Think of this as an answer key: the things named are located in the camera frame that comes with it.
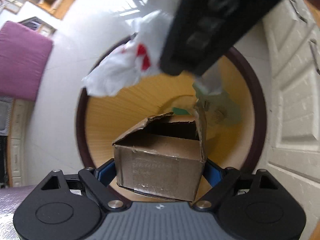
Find clear plastic wrapper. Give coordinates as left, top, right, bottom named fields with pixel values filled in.
left=192, top=62, right=242, bottom=128

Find wooden stairs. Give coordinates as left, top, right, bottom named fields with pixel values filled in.
left=37, top=0, right=80, bottom=20

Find white panelled cabinet door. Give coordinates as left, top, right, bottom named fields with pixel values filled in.
left=262, top=0, right=320, bottom=183

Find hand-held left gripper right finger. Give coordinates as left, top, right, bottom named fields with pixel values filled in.
left=191, top=160, right=280, bottom=210

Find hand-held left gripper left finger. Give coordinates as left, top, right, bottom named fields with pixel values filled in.
left=40, top=158, right=130, bottom=210

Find white plastic bag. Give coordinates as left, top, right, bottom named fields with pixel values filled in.
left=82, top=10, right=175, bottom=97

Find brown cardboard box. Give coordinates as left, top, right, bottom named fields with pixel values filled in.
left=112, top=112, right=208, bottom=203

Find cream low cabinet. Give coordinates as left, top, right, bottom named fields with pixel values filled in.
left=0, top=97, right=35, bottom=188

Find yellow bin with brown rim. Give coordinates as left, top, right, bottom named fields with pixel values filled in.
left=76, top=36, right=267, bottom=203

